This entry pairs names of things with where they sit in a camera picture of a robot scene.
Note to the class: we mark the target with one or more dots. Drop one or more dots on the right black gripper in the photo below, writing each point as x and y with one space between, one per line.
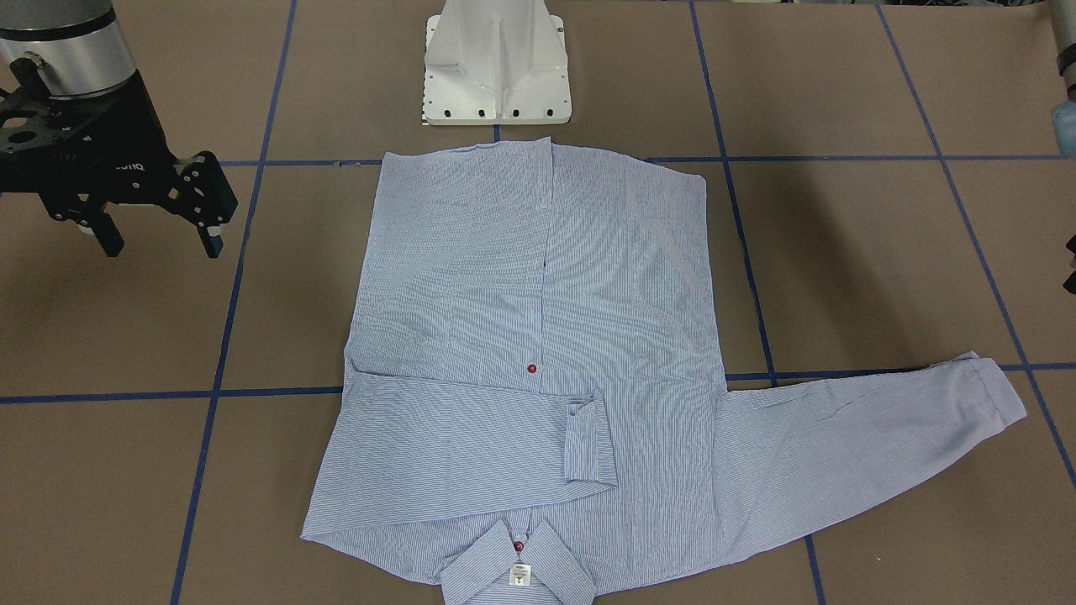
137 126

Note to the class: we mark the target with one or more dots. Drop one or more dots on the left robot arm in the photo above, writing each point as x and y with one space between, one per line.
1062 18

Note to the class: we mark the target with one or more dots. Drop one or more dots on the brown paper table cover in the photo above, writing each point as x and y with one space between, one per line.
884 192

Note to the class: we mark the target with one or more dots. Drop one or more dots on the light blue striped shirt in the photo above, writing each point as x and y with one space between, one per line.
535 408

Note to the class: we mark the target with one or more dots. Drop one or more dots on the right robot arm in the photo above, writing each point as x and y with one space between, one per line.
67 50

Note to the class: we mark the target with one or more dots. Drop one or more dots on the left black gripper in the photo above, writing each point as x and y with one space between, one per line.
1071 267

